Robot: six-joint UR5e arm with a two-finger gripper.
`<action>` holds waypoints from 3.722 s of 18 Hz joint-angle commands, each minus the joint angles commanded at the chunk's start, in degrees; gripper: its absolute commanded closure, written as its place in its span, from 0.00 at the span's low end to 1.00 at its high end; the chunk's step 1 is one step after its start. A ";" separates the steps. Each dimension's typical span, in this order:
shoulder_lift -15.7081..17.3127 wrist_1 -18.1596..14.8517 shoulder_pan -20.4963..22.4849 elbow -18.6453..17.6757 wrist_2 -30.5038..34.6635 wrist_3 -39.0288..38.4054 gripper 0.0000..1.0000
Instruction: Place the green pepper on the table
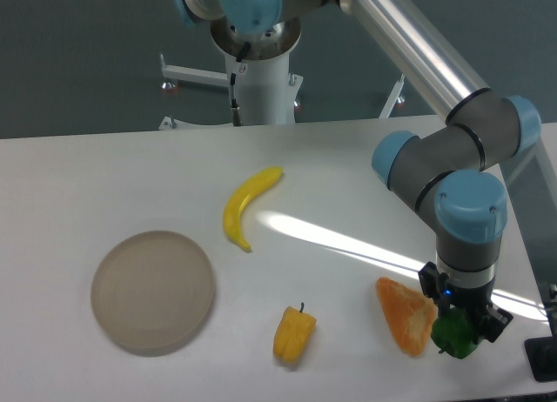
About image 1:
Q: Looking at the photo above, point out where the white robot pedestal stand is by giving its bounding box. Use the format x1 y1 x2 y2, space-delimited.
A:
160 18 405 126

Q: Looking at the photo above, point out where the yellow toy pepper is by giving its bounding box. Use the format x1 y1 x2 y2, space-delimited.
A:
272 302 317 364

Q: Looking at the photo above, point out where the green toy pepper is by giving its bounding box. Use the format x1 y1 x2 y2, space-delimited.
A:
430 307 478 359

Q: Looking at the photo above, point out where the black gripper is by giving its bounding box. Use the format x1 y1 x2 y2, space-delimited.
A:
418 261 513 344

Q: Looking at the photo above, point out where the beige round plate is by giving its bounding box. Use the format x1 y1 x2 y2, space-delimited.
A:
90 231 216 357

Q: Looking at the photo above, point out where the orange slice toy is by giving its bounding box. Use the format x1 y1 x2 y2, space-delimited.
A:
375 277 437 358

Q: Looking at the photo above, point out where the black cable on pedestal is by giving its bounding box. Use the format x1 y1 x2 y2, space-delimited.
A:
229 41 252 127

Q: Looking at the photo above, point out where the yellow toy banana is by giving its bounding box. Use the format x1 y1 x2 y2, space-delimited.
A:
222 166 284 253

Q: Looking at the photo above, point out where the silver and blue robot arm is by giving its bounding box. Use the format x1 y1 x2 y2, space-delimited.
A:
173 0 540 342

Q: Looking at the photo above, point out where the black device at table edge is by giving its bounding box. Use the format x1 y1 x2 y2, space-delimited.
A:
523 283 557 383

